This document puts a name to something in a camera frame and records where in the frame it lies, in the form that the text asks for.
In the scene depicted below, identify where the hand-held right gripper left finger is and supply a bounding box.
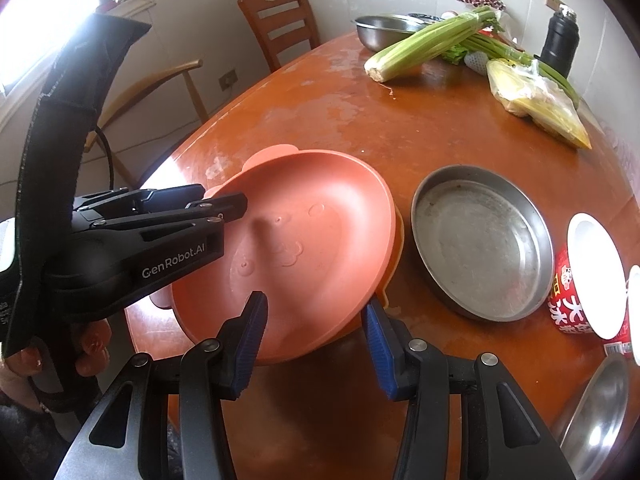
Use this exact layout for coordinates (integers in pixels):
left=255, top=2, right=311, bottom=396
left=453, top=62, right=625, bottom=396
left=54, top=291, right=268, bottom=480

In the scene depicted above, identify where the shallow steel bowl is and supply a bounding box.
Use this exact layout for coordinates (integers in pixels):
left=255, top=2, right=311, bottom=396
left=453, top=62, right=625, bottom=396
left=557, top=352, right=631, bottom=480

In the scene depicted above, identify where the steel basin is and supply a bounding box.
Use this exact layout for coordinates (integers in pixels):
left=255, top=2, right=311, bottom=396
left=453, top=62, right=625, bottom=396
left=352, top=14, right=436, bottom=53

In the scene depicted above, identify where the reddish wooden chair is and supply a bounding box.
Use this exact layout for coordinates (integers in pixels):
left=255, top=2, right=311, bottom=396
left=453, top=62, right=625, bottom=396
left=237, top=0, right=322, bottom=73

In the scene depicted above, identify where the orange plate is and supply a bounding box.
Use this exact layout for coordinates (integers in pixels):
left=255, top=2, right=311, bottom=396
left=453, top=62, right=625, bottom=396
left=345, top=202, right=405, bottom=333

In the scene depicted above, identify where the person's left hand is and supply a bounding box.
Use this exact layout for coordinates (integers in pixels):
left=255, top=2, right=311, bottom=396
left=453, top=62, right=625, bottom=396
left=0, top=320, right=112, bottom=378

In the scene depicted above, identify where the yellow plastic bag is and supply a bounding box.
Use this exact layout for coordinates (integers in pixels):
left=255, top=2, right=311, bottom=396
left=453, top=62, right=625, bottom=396
left=486, top=57, right=593, bottom=151

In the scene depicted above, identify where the person's left forearm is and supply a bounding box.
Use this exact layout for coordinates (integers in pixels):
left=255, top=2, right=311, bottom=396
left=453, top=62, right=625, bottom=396
left=0, top=375, right=76, bottom=480

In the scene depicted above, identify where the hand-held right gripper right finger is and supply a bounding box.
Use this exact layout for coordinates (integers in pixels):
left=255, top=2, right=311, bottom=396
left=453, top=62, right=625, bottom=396
left=362, top=300, right=586, bottom=480

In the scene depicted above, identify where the round metal pan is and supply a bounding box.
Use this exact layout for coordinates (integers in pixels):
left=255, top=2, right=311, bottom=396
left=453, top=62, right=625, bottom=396
left=411, top=164, right=556, bottom=322

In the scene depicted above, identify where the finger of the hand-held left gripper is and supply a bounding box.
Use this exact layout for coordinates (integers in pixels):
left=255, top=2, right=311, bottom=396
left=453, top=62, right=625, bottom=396
left=70, top=192, right=249, bottom=237
left=74, top=184, right=205, bottom=217

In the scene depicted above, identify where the black cable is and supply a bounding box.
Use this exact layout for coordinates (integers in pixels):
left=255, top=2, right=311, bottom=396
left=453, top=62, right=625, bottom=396
left=82, top=127, right=116, bottom=193

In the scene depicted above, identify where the pink bear-shaped plate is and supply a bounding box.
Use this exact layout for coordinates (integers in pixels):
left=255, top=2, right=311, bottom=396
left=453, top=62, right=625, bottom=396
left=149, top=144, right=396, bottom=366

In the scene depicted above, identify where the dark green celery bunch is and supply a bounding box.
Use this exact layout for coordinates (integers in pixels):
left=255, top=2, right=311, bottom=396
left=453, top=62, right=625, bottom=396
left=440, top=30, right=581, bottom=106

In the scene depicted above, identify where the pale celery bunch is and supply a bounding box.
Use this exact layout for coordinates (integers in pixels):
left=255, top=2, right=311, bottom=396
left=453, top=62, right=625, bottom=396
left=363, top=6, right=506, bottom=83

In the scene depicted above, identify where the large red paper bowl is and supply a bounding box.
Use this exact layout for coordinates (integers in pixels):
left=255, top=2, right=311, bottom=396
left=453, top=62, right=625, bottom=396
left=552, top=212, right=628, bottom=341

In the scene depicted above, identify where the window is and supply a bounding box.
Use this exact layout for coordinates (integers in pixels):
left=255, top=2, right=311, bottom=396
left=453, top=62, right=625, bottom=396
left=0, top=0, right=156, bottom=98

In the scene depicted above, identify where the light wooden armchair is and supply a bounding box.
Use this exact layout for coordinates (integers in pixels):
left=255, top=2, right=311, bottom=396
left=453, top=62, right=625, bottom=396
left=82, top=58, right=210, bottom=186

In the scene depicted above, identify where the black thermos flask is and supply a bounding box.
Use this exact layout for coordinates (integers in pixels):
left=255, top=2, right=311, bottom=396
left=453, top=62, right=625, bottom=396
left=540, top=4, right=581, bottom=78

